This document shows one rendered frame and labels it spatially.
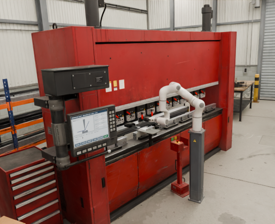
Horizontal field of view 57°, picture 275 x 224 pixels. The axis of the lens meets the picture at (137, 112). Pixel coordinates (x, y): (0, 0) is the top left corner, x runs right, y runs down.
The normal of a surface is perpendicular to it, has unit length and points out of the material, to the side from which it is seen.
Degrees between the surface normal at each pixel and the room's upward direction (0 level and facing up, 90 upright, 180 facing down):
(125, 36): 90
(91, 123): 90
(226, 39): 90
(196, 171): 90
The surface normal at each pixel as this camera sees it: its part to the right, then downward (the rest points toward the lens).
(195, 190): -0.54, 0.22
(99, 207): 0.72, 0.14
